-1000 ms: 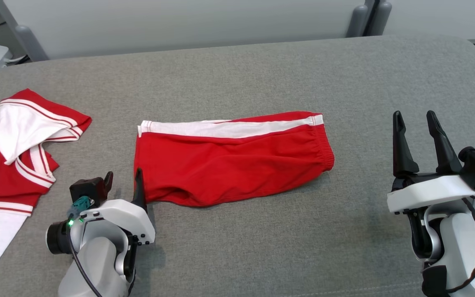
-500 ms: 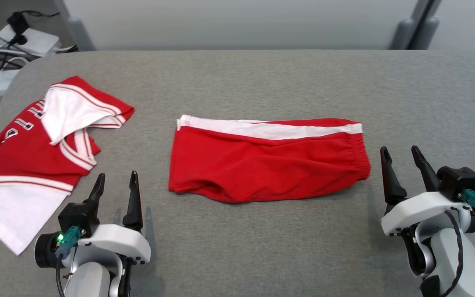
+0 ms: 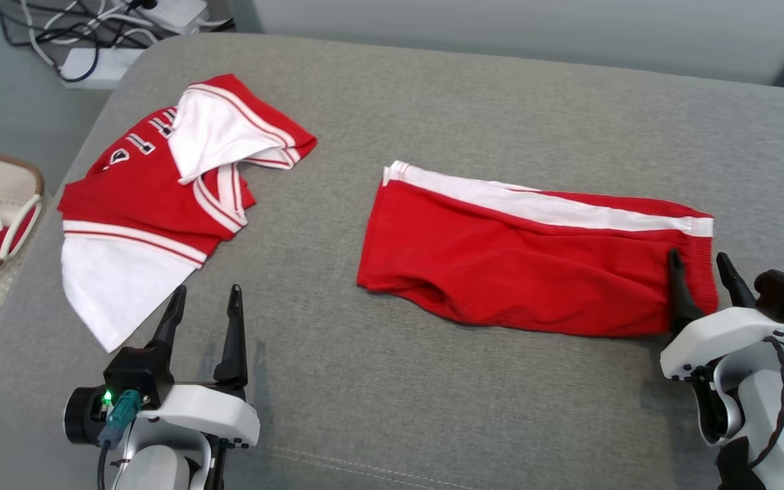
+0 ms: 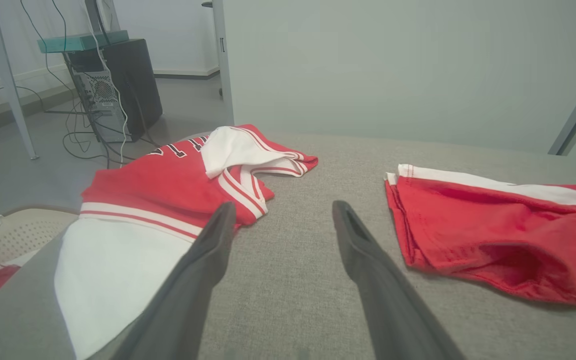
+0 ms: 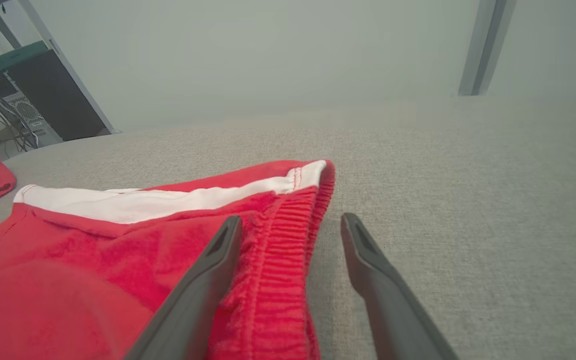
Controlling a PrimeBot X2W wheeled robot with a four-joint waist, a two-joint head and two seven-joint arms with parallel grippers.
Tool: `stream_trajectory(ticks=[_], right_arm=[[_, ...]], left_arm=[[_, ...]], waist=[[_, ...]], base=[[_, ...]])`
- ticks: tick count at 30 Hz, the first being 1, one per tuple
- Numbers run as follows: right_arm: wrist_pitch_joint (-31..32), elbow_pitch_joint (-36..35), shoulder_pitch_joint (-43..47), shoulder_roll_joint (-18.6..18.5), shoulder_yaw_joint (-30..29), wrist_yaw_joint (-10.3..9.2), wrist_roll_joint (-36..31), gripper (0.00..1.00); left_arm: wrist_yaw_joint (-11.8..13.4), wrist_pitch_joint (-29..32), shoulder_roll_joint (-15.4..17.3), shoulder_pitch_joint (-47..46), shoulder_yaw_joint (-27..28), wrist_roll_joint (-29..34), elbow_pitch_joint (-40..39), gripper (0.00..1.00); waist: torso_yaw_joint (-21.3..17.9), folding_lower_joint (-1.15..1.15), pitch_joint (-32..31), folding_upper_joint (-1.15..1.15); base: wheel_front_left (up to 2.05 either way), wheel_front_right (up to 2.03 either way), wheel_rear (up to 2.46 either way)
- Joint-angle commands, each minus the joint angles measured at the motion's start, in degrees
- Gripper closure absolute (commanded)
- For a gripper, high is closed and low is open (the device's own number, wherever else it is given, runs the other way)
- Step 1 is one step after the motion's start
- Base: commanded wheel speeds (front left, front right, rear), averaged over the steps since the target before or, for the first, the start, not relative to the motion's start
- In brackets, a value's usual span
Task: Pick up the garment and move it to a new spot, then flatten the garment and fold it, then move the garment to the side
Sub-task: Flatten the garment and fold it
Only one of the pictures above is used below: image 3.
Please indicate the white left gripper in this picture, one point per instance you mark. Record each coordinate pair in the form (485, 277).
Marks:
(215, 408)

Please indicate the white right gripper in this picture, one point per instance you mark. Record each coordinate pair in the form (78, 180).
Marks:
(719, 333)

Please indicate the red white basketball jersey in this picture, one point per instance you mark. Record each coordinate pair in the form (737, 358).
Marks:
(140, 204)

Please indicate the red white-striped shorts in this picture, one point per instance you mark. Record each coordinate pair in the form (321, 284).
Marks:
(514, 272)

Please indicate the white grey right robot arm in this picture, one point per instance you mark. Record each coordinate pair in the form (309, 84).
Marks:
(759, 408)

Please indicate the white power strip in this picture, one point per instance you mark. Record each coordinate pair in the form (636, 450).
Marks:
(103, 64)
(174, 12)

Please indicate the black power adapter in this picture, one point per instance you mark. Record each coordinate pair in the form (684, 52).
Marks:
(141, 3)

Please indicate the white partition panel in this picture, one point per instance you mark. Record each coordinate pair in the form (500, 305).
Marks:
(501, 27)

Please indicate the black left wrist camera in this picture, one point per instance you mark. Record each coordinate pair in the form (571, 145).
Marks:
(137, 374)

